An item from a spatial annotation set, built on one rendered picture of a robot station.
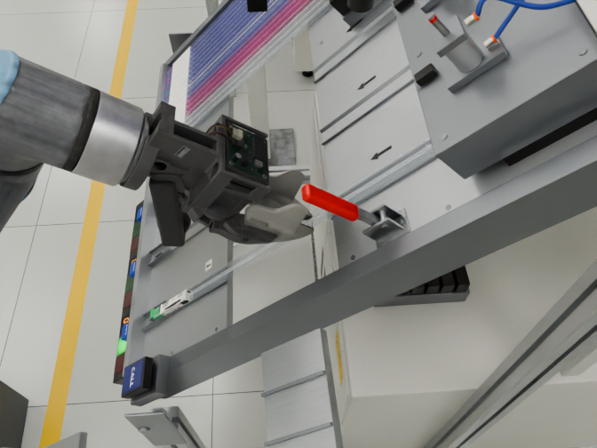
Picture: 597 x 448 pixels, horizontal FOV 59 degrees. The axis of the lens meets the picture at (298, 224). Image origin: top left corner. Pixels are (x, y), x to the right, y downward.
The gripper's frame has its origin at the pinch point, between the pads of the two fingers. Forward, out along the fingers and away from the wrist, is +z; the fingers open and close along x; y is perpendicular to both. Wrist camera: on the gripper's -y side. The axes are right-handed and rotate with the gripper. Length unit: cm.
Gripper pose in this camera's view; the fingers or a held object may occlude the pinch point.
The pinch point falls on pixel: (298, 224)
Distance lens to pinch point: 59.2
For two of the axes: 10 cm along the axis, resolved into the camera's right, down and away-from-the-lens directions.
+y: 5.8, -4.9, -6.5
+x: -0.7, -8.2, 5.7
